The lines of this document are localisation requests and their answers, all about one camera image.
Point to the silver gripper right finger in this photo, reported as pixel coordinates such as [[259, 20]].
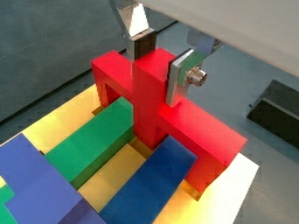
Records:
[[184, 67]]

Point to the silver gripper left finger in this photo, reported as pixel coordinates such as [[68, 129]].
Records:
[[139, 35]]

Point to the red stepped block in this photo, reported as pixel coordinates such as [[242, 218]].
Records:
[[140, 82]]

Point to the yellow puzzle board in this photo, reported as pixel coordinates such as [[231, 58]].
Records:
[[216, 207]]

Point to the black box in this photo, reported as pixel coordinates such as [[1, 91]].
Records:
[[275, 112]]

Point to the green block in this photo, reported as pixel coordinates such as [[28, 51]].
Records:
[[82, 153]]

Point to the dark blue block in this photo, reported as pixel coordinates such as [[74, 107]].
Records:
[[143, 196]]

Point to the purple blue block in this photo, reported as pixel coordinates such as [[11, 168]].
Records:
[[44, 197]]

